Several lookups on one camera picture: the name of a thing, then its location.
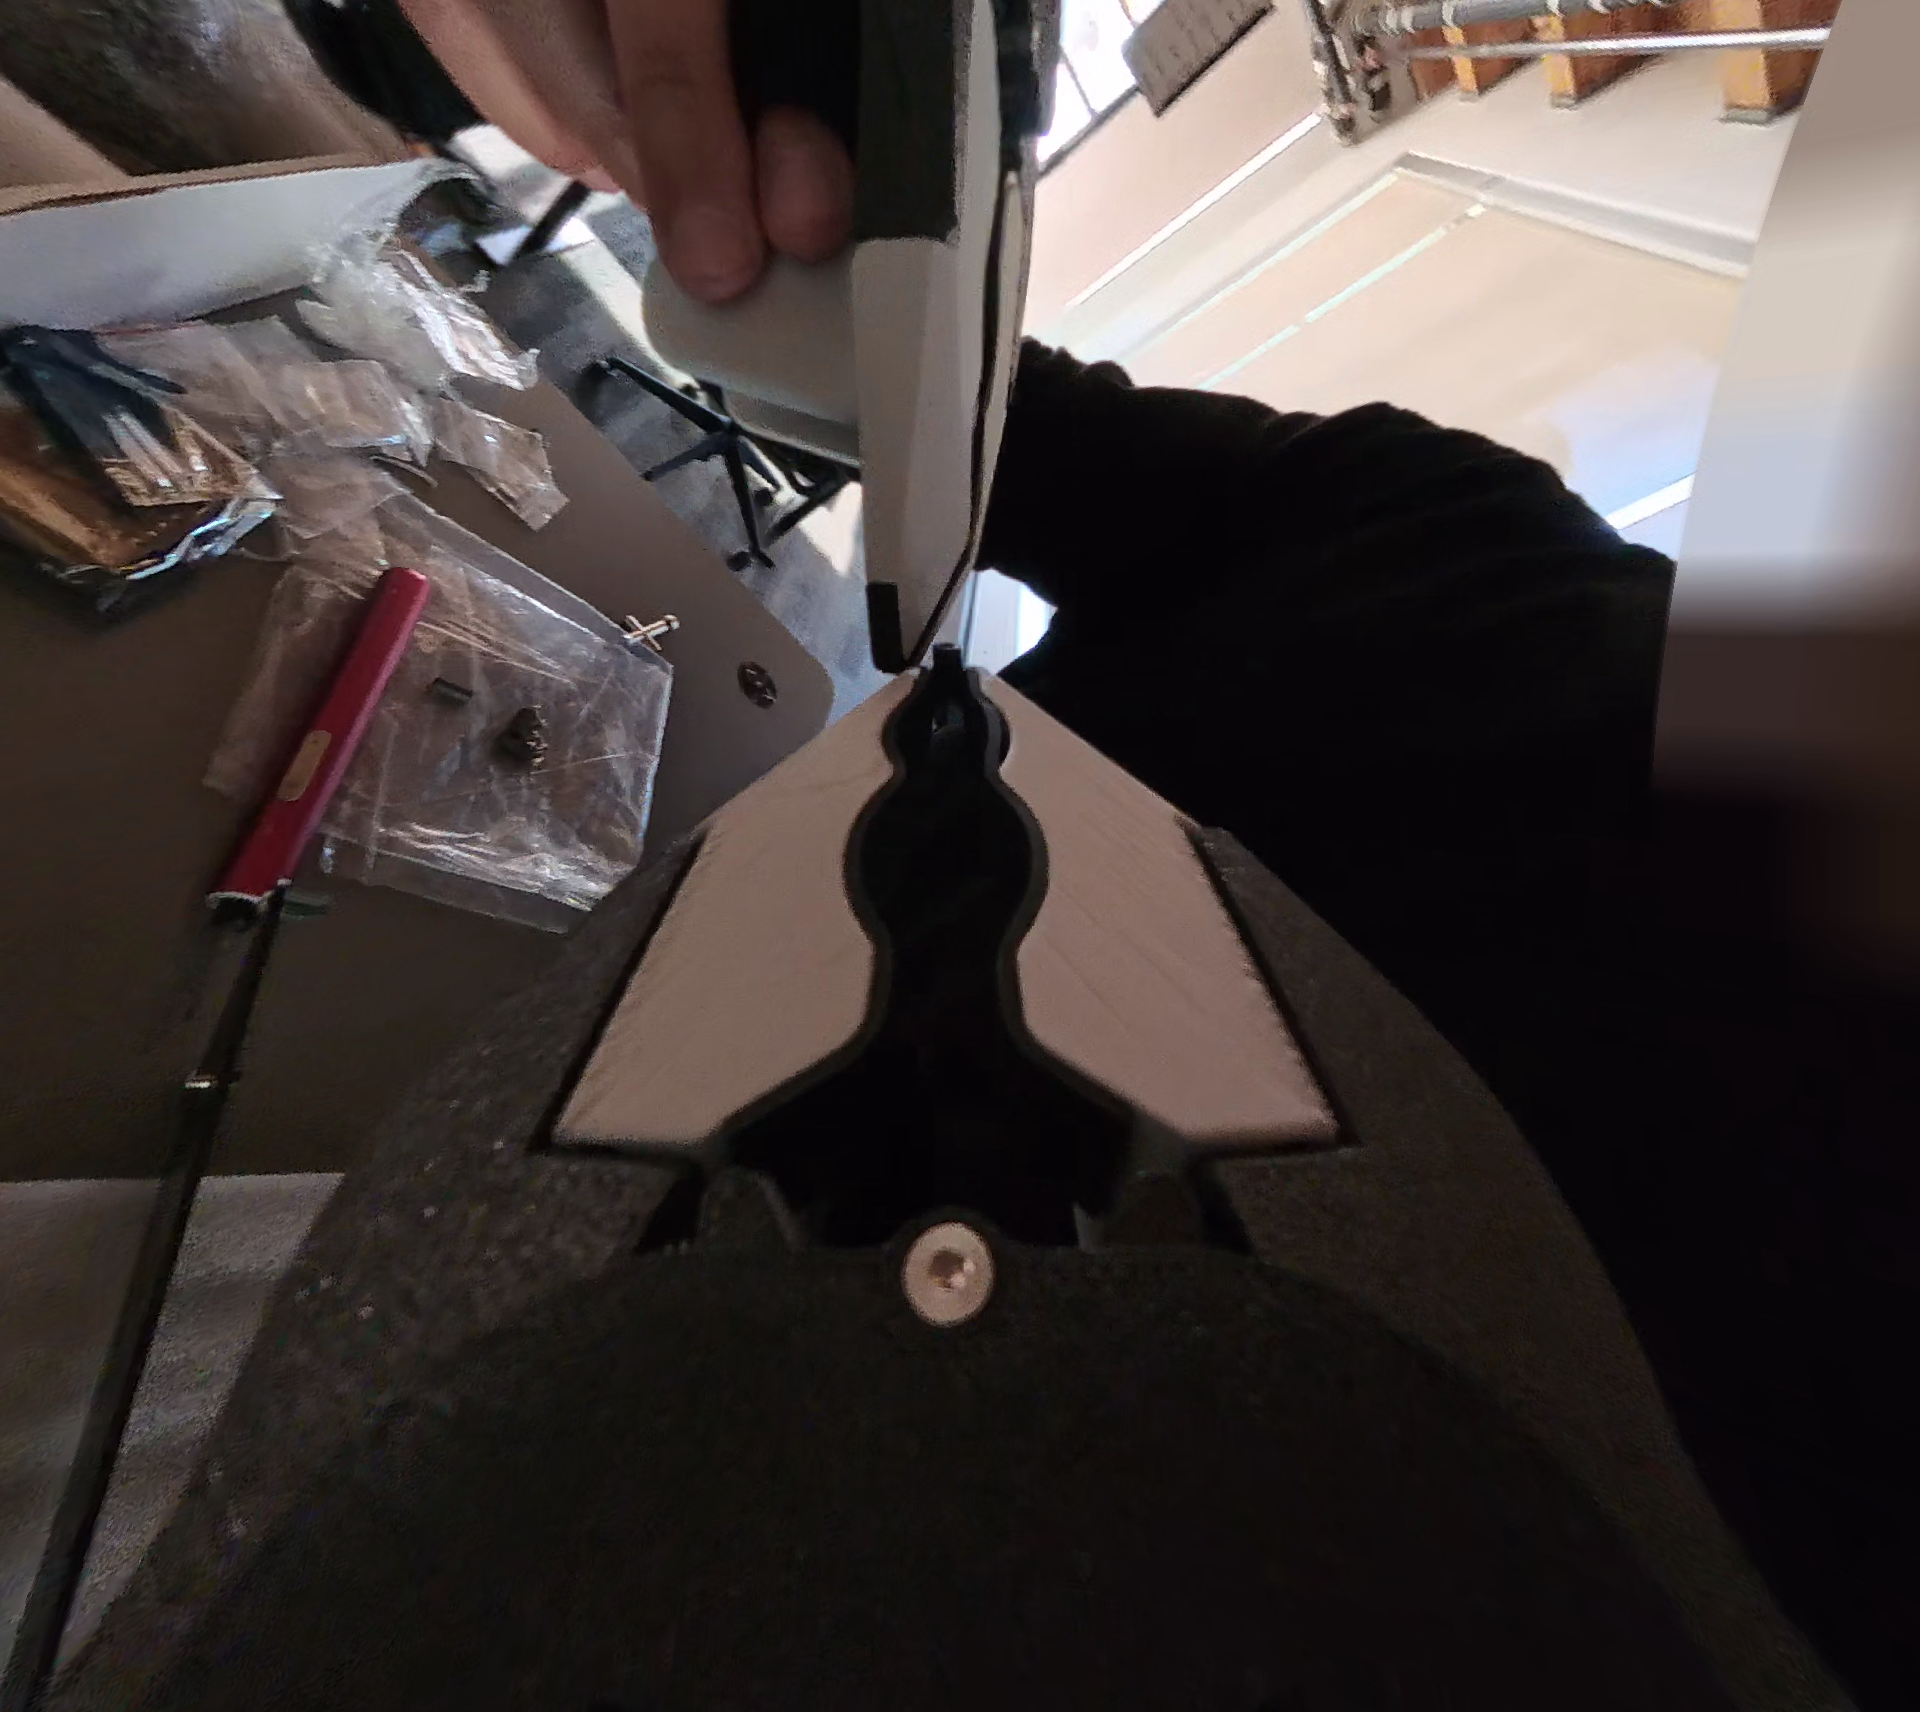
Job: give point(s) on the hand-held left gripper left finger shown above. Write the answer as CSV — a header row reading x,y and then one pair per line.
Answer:
x,y
734,977

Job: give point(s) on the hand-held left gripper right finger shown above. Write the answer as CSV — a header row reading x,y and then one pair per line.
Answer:
x,y
1171,977

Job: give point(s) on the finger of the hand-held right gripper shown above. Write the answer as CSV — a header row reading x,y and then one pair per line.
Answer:
x,y
916,438
1009,363

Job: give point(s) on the blue hobby robot arm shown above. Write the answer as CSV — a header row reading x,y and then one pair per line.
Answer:
x,y
152,1294

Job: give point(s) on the hanging grey board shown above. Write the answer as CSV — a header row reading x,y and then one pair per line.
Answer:
x,y
1201,25

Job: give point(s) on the round metal grommet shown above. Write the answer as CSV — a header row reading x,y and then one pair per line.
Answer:
x,y
757,678

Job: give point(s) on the metal cross wrench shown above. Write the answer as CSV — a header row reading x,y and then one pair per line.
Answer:
x,y
654,628

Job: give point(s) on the large clear zip bag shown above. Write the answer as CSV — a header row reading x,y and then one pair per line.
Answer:
x,y
497,751

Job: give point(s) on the red screwdriver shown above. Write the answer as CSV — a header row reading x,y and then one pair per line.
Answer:
x,y
331,738

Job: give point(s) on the pile of clear parts bags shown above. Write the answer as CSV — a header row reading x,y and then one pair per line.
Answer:
x,y
406,363

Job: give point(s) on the thin metal ceiling rod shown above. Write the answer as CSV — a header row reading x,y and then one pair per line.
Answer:
x,y
1621,45

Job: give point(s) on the orange cardboard box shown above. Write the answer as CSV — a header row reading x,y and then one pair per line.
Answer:
x,y
195,234

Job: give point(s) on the silver foil bag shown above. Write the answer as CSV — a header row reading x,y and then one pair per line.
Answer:
x,y
120,499

